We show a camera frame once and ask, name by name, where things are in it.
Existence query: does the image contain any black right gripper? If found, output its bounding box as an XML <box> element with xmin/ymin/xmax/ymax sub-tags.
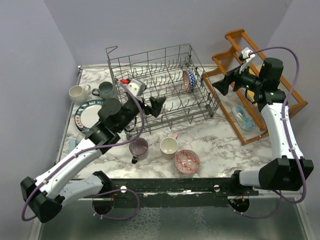
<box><xmin>212</xmin><ymin>61</ymin><xmax>263</xmax><ymax>96</ymax></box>

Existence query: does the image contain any red patterned bowl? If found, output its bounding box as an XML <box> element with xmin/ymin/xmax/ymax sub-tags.
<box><xmin>174</xmin><ymin>149</ymin><xmax>201</xmax><ymax>175</ymax></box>
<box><xmin>182</xmin><ymin>70</ymin><xmax>197</xmax><ymax>92</ymax></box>

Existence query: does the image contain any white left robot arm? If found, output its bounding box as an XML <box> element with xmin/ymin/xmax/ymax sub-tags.
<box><xmin>20</xmin><ymin>96</ymin><xmax>167</xmax><ymax>223</ymax></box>

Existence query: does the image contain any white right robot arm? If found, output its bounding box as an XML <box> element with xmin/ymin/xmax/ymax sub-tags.
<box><xmin>212</xmin><ymin>57</ymin><xmax>314</xmax><ymax>196</ymax></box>

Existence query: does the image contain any wooden dish drying rack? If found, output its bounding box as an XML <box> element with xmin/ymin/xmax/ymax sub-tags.
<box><xmin>202</xmin><ymin>28</ymin><xmax>308</xmax><ymax>145</ymax></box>

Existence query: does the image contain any blue patterned clear dish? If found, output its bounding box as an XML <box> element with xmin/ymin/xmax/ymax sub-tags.
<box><xmin>232</xmin><ymin>105</ymin><xmax>256</xmax><ymax>132</ymax></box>

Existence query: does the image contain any dark green mug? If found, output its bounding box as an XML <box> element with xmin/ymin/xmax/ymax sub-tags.
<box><xmin>91</xmin><ymin>81</ymin><xmax>116</xmax><ymax>100</ymax></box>

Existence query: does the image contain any round plate dark lettered rim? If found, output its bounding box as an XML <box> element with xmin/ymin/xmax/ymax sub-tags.
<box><xmin>74</xmin><ymin>99</ymin><xmax>104</xmax><ymax>132</ymax></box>

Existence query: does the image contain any cream mug at left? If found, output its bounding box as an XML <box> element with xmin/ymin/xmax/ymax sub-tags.
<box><xmin>68</xmin><ymin>84</ymin><xmax>91</xmax><ymax>105</ymax></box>

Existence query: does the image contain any clear drinking glass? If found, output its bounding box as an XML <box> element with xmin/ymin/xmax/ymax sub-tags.
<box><xmin>75</xmin><ymin>131</ymin><xmax>86</xmax><ymax>145</ymax></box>

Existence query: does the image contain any grey wire dish rack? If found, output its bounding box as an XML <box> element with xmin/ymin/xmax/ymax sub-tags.
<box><xmin>105</xmin><ymin>43</ymin><xmax>220</xmax><ymax>139</ymax></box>

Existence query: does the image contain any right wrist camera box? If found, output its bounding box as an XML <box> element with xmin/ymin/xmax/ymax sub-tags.
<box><xmin>239</xmin><ymin>47</ymin><xmax>256</xmax><ymax>74</ymax></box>

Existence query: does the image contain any cream mug pink handle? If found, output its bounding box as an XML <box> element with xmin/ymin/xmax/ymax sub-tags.
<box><xmin>159</xmin><ymin>134</ymin><xmax>179</xmax><ymax>160</ymax></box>

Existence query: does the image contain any purple mug black handle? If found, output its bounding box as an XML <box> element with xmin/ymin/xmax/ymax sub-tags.
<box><xmin>129</xmin><ymin>137</ymin><xmax>149</xmax><ymax>164</ymax></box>

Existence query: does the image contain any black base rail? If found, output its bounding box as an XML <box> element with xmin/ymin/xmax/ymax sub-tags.
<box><xmin>111</xmin><ymin>177</ymin><xmax>259</xmax><ymax>208</ymax></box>

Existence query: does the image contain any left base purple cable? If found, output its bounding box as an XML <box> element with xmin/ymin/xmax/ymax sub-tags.
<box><xmin>91</xmin><ymin>188</ymin><xmax>141</xmax><ymax>221</ymax></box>

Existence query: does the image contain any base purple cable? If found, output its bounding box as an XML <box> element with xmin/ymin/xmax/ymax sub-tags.
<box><xmin>228</xmin><ymin>189</ymin><xmax>283</xmax><ymax>220</ymax></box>
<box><xmin>91</xmin><ymin>188</ymin><xmax>141</xmax><ymax>221</ymax></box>

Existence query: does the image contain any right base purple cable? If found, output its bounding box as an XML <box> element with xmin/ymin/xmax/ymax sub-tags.
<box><xmin>228</xmin><ymin>189</ymin><xmax>283</xmax><ymax>220</ymax></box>

